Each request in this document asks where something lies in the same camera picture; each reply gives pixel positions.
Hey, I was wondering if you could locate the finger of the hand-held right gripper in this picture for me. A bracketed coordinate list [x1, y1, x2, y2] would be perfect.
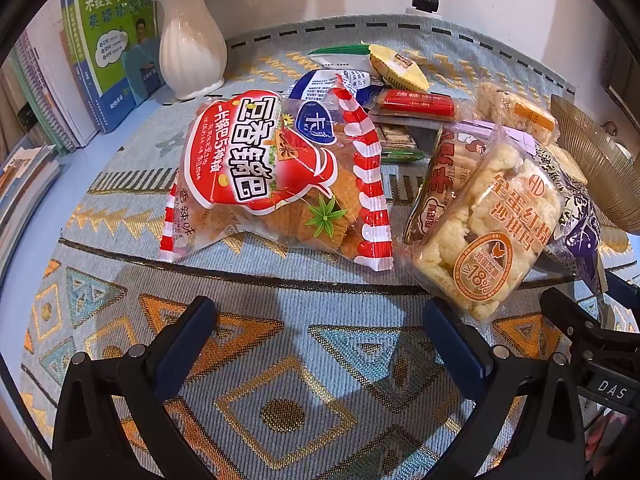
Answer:
[539, 287, 640, 346]
[604, 268, 640, 306]

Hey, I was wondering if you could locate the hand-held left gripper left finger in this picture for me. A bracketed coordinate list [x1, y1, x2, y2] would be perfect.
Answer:
[52, 296, 217, 480]

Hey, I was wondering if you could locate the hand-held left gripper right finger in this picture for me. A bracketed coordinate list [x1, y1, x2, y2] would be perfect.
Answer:
[422, 297, 586, 480]

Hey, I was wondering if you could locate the purple snack packet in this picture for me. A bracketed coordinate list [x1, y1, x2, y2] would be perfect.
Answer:
[530, 137, 608, 296]

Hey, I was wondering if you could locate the ribbed glass plate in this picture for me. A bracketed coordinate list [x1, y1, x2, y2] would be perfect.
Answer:
[547, 94, 640, 233]

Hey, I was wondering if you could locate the brown cartoon snack packet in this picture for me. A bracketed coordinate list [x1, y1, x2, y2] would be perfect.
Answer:
[402, 127, 493, 246]

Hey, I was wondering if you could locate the red striped crisps bag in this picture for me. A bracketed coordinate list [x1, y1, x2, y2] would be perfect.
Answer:
[159, 74, 393, 272]

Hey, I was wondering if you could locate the green small snack packet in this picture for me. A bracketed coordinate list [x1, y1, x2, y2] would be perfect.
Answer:
[381, 149, 423, 165]

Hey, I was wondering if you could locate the orange label rice cake packet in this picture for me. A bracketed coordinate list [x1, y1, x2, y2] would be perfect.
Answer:
[472, 82, 558, 146]

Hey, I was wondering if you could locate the yellow snack packet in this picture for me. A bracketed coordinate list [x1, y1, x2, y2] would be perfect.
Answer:
[367, 44, 431, 93]

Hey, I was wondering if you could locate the blue white snack packet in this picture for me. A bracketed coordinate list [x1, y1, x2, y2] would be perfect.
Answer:
[286, 67, 386, 148]

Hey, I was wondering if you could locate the round label puffed cake packet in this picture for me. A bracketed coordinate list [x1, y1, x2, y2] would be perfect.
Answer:
[405, 125, 566, 323]

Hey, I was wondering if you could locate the blue patterned woven tablecloth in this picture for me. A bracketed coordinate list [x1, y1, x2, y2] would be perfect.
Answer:
[20, 15, 640, 480]

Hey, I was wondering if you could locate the dark small snack packet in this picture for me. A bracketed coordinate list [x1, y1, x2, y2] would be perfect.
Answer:
[375, 121, 431, 153]

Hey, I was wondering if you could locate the flat stack of books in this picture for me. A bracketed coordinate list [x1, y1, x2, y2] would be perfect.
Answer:
[0, 142, 63, 271]

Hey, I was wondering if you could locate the red bar snack packet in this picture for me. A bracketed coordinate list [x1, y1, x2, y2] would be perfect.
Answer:
[372, 89, 463, 122]

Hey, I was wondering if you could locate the small teal book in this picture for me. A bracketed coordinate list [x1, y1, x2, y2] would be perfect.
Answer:
[122, 37, 166, 101]

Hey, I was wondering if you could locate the row of upright books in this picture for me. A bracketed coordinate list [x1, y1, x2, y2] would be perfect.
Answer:
[0, 25, 98, 156]

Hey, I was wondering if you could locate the blue spine book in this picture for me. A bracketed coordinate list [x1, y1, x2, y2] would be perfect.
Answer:
[59, 0, 103, 133]

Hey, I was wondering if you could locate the white ribbed ceramic vase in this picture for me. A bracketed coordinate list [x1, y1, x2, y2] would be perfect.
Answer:
[159, 0, 228, 102]

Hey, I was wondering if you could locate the green white snack packet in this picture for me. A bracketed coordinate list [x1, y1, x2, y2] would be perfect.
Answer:
[307, 42, 376, 73]

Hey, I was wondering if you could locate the green cover book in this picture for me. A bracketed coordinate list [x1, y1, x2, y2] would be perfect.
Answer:
[75, 0, 158, 121]

